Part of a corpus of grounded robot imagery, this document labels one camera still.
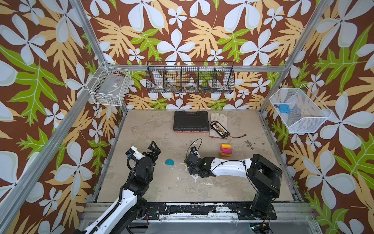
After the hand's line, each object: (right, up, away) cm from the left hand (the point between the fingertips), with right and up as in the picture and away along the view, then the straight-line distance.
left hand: (150, 144), depth 79 cm
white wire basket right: (+85, +20, +3) cm, 88 cm away
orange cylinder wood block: (+46, -3, +12) cm, 47 cm away
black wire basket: (+22, +44, +18) cm, 52 cm away
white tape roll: (+23, +38, +19) cm, 48 cm away
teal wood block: (+9, -13, +12) cm, 20 cm away
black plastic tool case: (+24, +13, +29) cm, 40 cm away
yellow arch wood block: (+45, -8, +12) cm, 47 cm away
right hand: (+25, -14, +10) cm, 30 cm away
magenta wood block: (+46, -6, +12) cm, 48 cm away
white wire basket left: (-26, +34, +7) cm, 44 cm away
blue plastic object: (+79, +21, +7) cm, 82 cm away
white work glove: (+48, +15, +33) cm, 60 cm away
